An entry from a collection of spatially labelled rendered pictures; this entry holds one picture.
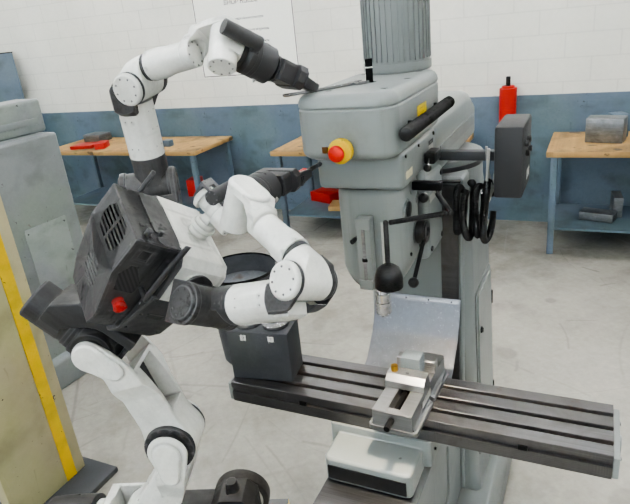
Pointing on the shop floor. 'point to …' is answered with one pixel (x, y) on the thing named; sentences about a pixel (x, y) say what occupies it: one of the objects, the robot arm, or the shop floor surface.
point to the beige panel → (20, 376)
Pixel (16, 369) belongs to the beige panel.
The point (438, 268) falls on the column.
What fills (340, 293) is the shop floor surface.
